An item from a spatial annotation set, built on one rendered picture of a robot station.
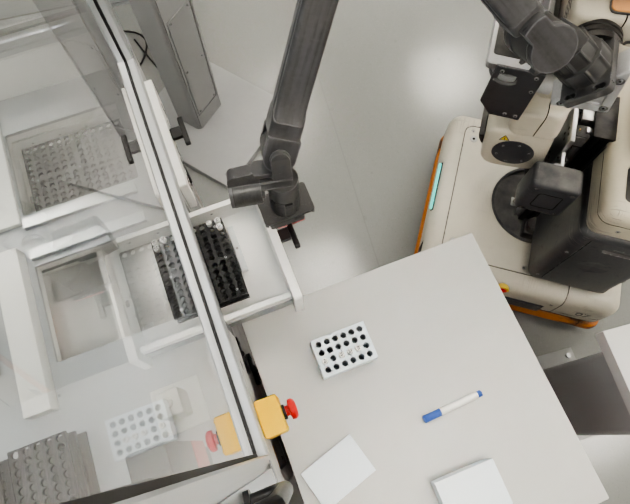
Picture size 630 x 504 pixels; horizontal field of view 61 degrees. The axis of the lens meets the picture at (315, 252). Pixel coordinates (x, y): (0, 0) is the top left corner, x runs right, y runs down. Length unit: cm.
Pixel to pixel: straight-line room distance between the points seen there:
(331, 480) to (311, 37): 83
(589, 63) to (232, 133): 154
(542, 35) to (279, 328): 76
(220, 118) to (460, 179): 101
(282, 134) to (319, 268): 120
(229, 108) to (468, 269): 137
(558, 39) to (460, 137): 110
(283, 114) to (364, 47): 169
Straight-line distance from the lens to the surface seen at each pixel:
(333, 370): 116
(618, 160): 149
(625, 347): 139
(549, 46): 96
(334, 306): 123
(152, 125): 119
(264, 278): 117
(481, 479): 119
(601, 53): 104
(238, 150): 223
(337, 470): 118
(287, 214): 104
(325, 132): 229
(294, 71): 87
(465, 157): 198
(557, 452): 129
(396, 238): 211
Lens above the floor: 195
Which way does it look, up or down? 71 degrees down
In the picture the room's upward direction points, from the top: straight up
